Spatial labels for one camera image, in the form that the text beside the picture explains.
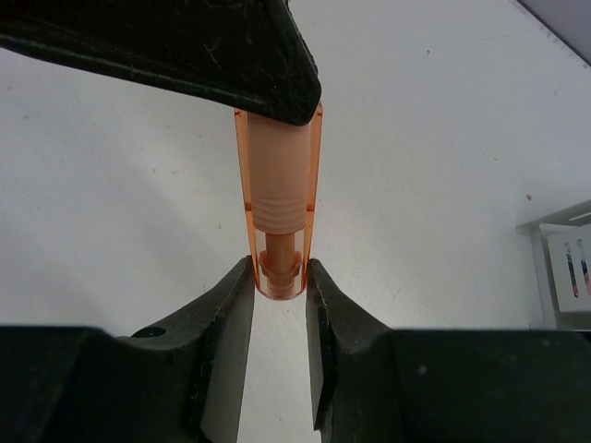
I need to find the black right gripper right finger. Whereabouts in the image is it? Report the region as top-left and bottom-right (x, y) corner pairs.
(306, 259), (590, 442)

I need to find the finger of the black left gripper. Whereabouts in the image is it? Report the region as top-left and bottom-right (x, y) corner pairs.
(1, 0), (321, 126)

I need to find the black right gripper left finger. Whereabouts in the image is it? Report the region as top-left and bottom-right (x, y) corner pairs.
(1, 257), (255, 442)

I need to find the white slotted organizer box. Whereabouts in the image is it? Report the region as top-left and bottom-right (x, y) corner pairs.
(516, 201), (590, 331)

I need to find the aluminium table frame rail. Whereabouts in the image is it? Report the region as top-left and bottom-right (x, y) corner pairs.
(515, 0), (590, 69)

